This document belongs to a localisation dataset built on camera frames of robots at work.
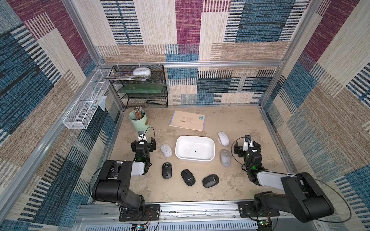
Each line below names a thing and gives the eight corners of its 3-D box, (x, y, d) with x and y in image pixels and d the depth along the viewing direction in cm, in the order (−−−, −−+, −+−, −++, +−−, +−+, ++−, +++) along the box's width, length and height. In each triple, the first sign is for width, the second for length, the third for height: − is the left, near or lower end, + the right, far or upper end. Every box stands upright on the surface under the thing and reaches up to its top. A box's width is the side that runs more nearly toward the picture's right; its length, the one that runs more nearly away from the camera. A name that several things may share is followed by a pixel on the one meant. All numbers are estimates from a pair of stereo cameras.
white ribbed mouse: (165, 159, 93) (165, 157, 92) (158, 147, 99) (158, 146, 97) (174, 154, 96) (174, 152, 94) (167, 143, 101) (167, 141, 99)
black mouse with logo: (205, 189, 82) (206, 188, 80) (200, 180, 86) (201, 179, 83) (219, 182, 85) (220, 180, 82) (215, 173, 88) (215, 171, 86)
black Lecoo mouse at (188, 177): (188, 188, 82) (188, 187, 80) (179, 174, 87) (179, 172, 86) (196, 182, 84) (196, 181, 82) (187, 168, 89) (187, 167, 88)
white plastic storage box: (175, 164, 91) (174, 160, 87) (176, 139, 103) (175, 134, 98) (215, 164, 91) (217, 160, 87) (212, 139, 103) (213, 134, 98)
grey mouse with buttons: (221, 166, 91) (222, 164, 88) (219, 152, 97) (220, 149, 94) (232, 166, 91) (233, 164, 88) (229, 152, 97) (230, 149, 94)
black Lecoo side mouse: (161, 179, 86) (160, 178, 84) (163, 163, 92) (162, 162, 90) (172, 179, 86) (171, 177, 84) (172, 163, 92) (172, 162, 90)
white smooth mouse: (219, 146, 99) (219, 144, 97) (217, 133, 106) (217, 131, 104) (229, 146, 99) (230, 144, 97) (226, 133, 106) (227, 131, 104)
